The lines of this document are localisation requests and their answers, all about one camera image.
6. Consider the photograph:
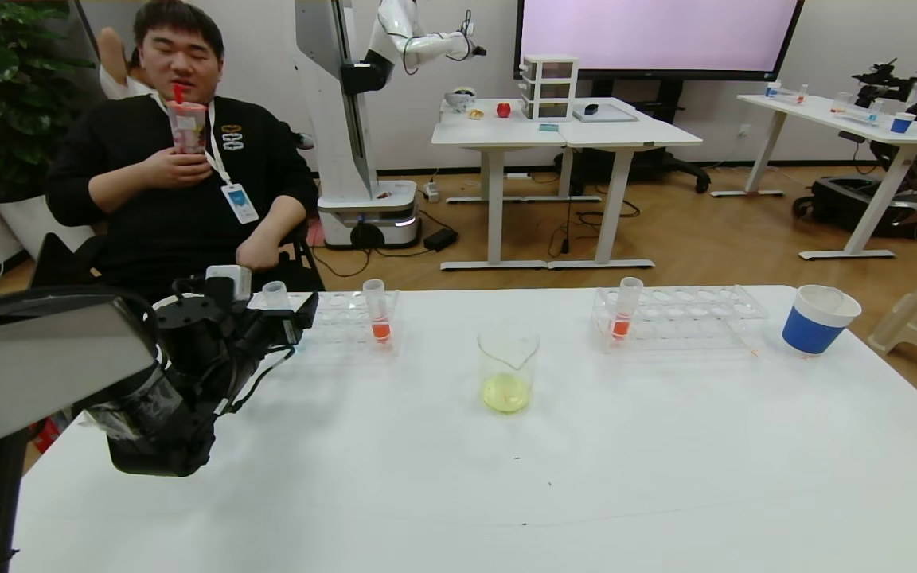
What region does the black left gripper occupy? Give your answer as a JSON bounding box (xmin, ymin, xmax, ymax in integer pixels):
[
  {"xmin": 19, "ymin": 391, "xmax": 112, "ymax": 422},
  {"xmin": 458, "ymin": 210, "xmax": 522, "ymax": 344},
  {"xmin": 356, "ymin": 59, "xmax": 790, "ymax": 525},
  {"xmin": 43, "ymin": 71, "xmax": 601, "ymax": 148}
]
[{"xmin": 236, "ymin": 290, "xmax": 320, "ymax": 352}]

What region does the plastic drink cup pink lid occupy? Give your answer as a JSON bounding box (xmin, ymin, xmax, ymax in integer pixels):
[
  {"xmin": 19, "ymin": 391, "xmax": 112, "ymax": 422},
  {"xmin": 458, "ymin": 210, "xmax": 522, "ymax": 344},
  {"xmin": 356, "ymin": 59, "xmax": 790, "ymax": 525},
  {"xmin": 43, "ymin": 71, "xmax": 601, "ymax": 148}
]
[{"xmin": 166, "ymin": 84, "xmax": 209, "ymax": 156}]

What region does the test tube with yellow pigment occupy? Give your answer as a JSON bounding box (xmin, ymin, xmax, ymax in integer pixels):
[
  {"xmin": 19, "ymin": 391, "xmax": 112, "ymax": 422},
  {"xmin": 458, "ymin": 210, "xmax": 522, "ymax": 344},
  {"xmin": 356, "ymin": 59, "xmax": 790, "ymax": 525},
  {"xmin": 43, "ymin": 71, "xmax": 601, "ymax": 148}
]
[{"xmin": 804, "ymin": 284, "xmax": 848, "ymax": 311}]

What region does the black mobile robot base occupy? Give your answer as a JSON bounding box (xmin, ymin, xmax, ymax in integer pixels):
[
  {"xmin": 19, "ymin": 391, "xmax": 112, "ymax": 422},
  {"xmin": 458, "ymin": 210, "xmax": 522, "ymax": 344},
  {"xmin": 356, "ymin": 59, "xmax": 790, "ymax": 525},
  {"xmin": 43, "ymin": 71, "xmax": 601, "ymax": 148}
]
[{"xmin": 791, "ymin": 175, "xmax": 917, "ymax": 240}]

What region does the clear plastic test tube rack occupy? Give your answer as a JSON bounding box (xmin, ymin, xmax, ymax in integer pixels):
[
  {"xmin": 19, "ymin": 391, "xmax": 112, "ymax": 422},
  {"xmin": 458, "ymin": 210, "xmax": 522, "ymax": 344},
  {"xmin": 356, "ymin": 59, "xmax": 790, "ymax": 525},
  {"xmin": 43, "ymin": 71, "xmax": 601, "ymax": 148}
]
[
  {"xmin": 250, "ymin": 290, "xmax": 402, "ymax": 357},
  {"xmin": 591, "ymin": 285, "xmax": 770, "ymax": 353}
]

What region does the test tube with orange pigment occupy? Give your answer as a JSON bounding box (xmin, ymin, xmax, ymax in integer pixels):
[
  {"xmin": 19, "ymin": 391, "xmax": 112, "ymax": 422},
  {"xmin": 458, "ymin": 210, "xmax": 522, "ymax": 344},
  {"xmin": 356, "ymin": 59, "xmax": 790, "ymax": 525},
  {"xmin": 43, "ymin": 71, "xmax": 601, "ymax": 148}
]
[
  {"xmin": 611, "ymin": 276, "xmax": 645, "ymax": 343},
  {"xmin": 361, "ymin": 279, "xmax": 392, "ymax": 344}
]

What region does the clear glass beaker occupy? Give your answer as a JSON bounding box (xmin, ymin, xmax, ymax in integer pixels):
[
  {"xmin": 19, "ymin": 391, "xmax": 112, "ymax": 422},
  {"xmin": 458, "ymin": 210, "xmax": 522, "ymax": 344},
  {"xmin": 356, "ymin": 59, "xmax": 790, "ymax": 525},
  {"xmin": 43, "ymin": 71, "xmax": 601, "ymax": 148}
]
[{"xmin": 478, "ymin": 322, "xmax": 540, "ymax": 415}]

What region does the small distant tube rack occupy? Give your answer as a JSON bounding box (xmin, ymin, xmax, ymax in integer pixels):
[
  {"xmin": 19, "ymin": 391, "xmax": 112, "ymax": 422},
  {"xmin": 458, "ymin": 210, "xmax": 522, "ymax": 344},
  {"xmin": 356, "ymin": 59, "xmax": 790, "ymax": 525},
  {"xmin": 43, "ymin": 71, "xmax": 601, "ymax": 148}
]
[{"xmin": 763, "ymin": 81, "xmax": 810, "ymax": 106}]

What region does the man's left hand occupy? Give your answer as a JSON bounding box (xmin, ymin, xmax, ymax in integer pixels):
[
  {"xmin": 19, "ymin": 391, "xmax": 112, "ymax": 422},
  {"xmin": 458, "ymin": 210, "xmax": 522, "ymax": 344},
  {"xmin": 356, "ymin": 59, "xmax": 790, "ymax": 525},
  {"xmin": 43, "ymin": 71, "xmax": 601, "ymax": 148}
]
[{"xmin": 236, "ymin": 239, "xmax": 280, "ymax": 273}]

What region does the man's right hand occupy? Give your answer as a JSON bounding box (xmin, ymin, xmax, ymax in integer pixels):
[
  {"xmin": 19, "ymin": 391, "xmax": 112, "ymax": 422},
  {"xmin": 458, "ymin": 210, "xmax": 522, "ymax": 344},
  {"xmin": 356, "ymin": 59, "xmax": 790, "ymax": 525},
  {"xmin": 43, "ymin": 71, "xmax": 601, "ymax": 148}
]
[{"xmin": 140, "ymin": 147, "xmax": 213, "ymax": 189}]

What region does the white robot tower with base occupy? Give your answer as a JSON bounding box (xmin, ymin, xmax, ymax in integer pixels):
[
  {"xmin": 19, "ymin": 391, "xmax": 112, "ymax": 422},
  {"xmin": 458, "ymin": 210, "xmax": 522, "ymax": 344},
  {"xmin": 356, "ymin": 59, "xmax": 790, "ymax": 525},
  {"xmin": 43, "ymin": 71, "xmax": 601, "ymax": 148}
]
[{"xmin": 293, "ymin": 0, "xmax": 423, "ymax": 251}]

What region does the man in black sweater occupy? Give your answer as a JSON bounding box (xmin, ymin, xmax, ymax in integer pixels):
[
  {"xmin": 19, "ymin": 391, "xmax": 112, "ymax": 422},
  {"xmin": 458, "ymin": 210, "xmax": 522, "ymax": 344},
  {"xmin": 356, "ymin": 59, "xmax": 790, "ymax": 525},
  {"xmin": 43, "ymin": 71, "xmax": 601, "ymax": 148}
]
[{"xmin": 45, "ymin": 0, "xmax": 324, "ymax": 297}]

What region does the black chair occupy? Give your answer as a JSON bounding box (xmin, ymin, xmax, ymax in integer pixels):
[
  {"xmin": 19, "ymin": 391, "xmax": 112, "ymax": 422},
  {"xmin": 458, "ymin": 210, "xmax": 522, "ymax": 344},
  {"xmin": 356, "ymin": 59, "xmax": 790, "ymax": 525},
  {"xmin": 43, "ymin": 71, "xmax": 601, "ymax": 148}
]
[{"xmin": 29, "ymin": 233, "xmax": 101, "ymax": 291}]

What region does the white standing desk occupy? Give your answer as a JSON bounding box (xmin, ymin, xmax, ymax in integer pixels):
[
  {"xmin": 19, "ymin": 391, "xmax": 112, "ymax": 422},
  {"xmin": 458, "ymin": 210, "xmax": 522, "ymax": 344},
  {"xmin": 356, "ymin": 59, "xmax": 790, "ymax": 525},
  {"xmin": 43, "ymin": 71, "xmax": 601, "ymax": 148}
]
[
  {"xmin": 431, "ymin": 98, "xmax": 567, "ymax": 271},
  {"xmin": 548, "ymin": 98, "xmax": 703, "ymax": 270}
]

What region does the white planter pot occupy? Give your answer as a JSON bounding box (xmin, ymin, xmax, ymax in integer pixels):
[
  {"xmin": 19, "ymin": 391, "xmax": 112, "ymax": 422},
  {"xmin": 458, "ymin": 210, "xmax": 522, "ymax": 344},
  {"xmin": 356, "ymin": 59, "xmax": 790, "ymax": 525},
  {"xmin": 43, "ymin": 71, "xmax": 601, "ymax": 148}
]
[{"xmin": 0, "ymin": 195, "xmax": 69, "ymax": 259}]

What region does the person in white shirt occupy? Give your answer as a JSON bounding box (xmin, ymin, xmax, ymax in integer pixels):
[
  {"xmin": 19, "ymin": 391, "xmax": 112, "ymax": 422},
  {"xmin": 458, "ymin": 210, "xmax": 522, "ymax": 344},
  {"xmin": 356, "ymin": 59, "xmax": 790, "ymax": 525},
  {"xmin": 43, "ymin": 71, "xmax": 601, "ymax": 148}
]
[{"xmin": 96, "ymin": 28, "xmax": 153, "ymax": 100}]

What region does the clear plastic drawer organizer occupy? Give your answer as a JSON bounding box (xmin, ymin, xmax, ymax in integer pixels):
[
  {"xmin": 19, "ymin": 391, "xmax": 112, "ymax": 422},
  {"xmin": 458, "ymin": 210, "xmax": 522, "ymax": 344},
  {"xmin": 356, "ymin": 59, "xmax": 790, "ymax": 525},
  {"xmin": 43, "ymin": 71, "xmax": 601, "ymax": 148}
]
[{"xmin": 520, "ymin": 55, "xmax": 579, "ymax": 123}]

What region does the grey flat tray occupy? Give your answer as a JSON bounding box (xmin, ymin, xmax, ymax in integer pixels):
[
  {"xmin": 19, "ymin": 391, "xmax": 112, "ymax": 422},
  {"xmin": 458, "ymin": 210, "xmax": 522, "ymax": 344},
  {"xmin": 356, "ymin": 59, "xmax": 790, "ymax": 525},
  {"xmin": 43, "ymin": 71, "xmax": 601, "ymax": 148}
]
[{"xmin": 572, "ymin": 103, "xmax": 638, "ymax": 124}]

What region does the green leafy plant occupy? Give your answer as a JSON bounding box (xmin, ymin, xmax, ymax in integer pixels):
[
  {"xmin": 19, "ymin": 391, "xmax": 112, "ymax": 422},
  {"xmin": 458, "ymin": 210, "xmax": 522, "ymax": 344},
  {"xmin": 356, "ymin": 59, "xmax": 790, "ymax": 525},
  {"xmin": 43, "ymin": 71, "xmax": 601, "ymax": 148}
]
[{"xmin": 0, "ymin": 0, "xmax": 97, "ymax": 204}]

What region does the long white table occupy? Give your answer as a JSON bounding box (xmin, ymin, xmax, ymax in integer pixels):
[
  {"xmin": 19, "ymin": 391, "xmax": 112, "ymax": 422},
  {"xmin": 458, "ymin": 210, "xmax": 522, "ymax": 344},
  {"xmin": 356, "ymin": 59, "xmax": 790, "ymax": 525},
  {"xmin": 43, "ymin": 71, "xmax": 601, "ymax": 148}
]
[{"xmin": 709, "ymin": 93, "xmax": 917, "ymax": 262}]

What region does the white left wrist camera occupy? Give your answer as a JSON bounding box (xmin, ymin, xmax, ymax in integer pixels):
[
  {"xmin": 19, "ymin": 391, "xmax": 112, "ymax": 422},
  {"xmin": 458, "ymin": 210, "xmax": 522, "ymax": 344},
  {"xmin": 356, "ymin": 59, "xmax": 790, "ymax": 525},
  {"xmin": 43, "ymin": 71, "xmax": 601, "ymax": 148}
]
[{"xmin": 205, "ymin": 265, "xmax": 253, "ymax": 303}]

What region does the white blue lanyard badge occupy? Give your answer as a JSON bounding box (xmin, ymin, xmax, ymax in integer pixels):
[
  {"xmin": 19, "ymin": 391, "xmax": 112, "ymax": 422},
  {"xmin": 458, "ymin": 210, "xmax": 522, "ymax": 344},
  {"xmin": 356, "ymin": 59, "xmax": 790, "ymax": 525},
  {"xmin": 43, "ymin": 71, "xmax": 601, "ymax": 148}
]
[{"xmin": 220, "ymin": 183, "xmax": 260, "ymax": 225}]

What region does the black floor cable bundle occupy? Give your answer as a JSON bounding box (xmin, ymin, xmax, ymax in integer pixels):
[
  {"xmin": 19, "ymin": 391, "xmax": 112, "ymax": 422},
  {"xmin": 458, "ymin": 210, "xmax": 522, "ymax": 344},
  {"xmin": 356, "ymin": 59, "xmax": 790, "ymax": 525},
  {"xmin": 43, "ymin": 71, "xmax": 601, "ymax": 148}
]
[{"xmin": 544, "ymin": 196, "xmax": 642, "ymax": 258}]

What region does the large wall display screen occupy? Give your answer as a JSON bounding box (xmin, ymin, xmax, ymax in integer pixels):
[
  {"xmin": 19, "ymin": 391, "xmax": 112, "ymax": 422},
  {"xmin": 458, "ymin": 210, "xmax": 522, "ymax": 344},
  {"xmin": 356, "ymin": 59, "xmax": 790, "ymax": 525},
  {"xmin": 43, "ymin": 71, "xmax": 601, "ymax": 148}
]
[{"xmin": 513, "ymin": 0, "xmax": 806, "ymax": 82}]

